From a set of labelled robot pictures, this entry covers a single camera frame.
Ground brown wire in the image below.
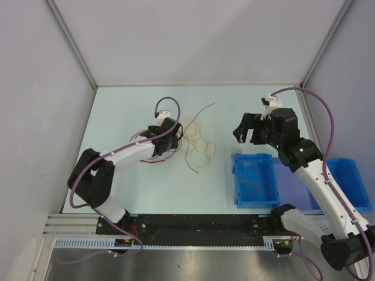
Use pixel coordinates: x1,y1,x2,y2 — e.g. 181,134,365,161
183,102,216,173

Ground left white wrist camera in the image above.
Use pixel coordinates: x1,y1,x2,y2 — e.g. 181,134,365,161
154,110,171,119

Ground orange wire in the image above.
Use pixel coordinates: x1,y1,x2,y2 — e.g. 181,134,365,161
178,117,217,169

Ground red wire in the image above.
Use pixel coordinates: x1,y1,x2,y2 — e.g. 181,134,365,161
234,149,266,200
130,128,176,164

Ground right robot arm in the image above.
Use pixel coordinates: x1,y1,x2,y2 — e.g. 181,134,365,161
233,108,374,275

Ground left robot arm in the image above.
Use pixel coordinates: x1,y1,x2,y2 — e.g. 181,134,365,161
67,117,181,234

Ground blue plastic bin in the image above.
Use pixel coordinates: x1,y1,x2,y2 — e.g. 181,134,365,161
328,158,373,212
231,153,280,208

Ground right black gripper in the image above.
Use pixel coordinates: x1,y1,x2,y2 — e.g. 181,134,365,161
232,113,282,149

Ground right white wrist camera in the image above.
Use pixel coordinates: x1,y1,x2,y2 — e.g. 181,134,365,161
260,94,283,120

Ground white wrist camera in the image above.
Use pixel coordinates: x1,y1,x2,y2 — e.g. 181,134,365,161
154,110,171,119
260,94,283,120

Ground slotted cable duct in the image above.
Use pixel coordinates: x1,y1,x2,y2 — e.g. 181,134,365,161
54,237,274,251

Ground purple plastic tray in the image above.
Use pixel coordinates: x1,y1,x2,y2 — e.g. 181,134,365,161
272,157,321,213

